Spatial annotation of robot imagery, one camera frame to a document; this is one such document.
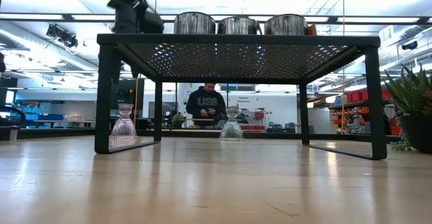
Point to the pink ribbed glass candle holder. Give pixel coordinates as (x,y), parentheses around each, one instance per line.
(124,126)

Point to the green ribbed glass candle holder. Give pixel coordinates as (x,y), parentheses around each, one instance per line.
(231,129)

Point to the black monitor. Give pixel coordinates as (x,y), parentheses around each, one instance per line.
(130,92)

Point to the yellow pole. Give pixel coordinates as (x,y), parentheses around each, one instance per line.
(136,102)

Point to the small green background plant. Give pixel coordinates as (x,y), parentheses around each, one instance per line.
(177,120)

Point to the black ceiling spot lamp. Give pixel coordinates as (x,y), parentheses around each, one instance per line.
(64,36)

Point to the person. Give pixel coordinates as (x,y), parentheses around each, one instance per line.
(206,102)

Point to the black perforated metal riser shelf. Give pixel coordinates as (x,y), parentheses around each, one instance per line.
(236,40)

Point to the blue storage bins shelf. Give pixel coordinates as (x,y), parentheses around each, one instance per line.
(33,116)

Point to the small red storage bin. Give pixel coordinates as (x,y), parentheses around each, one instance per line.
(259,115)

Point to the shelving rack with red bins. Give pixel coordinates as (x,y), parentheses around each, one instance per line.
(357,96)

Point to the potted succulent plant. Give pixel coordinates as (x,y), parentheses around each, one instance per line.
(411,96)

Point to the black aluminium rail frame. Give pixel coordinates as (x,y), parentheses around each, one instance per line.
(84,134)

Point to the silver ceiling duct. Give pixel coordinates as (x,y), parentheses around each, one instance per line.
(33,48)

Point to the black overhead frame beam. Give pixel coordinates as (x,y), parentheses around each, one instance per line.
(337,19)

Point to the black security camera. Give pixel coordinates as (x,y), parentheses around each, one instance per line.
(410,45)

